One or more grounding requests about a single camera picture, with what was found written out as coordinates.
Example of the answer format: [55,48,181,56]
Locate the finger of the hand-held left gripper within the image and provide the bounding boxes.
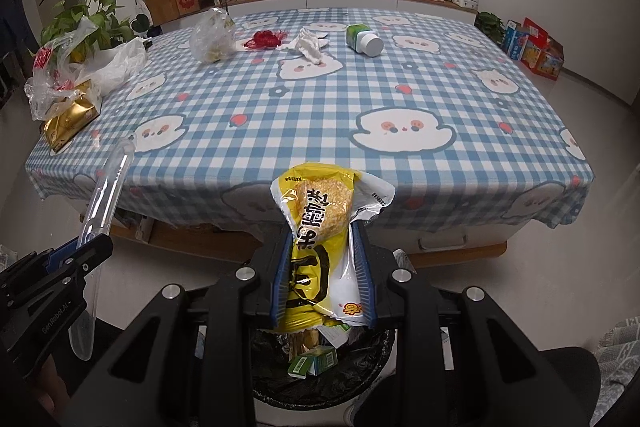
[0,239,84,290]
[20,234,115,300]

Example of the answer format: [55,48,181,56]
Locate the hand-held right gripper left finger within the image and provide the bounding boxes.
[97,219,296,427]

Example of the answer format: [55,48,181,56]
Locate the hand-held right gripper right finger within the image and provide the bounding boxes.
[349,219,591,427]

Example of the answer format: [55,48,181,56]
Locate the large gold foil bag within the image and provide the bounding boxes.
[281,331,321,360]

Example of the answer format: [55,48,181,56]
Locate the yellow snack packet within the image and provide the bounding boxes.
[270,162,397,336]

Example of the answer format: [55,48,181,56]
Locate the white green medicine box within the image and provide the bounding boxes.
[319,323,352,349]

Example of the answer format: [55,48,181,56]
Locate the clear plastic tube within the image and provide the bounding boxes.
[67,135,137,361]

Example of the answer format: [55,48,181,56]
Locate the green carton box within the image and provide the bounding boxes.
[287,347,340,379]

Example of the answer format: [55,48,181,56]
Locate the bin with black liner bag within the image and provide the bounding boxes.
[250,326,402,419]

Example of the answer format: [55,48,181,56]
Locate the person's left hand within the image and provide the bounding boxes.
[20,347,68,427]

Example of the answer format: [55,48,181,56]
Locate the wooden table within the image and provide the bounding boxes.
[109,219,509,269]

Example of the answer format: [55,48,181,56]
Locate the small gold foil bag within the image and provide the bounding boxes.
[42,94,102,154]

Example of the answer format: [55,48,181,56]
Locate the clear plastic bag red print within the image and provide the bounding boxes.
[25,14,107,122]

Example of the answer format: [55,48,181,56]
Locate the blue checked printed tablecloth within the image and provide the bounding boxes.
[25,6,597,254]

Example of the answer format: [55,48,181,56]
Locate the white plastic bag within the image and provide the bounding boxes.
[91,38,149,98]

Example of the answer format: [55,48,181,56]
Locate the person's dark trouser leg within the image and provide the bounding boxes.
[537,346,602,427]

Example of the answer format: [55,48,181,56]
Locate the large green potted plant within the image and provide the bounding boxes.
[39,0,151,60]

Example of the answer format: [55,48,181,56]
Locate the green white medicine bottle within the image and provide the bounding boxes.
[345,23,385,57]

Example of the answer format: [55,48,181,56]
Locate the crumpled white tissue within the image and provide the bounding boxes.
[279,27,332,64]

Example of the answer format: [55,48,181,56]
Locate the red wrapper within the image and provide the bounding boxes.
[243,29,289,51]

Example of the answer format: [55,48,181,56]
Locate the crumpled clear plastic bag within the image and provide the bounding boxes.
[191,7,237,64]

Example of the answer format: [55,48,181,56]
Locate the plain brown cardboard box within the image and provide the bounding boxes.
[143,0,180,26]

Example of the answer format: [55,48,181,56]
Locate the grey patterned cloth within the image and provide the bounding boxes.
[594,324,640,392]

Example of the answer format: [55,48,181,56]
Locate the small green floor plant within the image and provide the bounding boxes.
[473,11,507,46]

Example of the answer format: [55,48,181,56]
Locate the colourful toy boxes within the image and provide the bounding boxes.
[502,17,566,81]

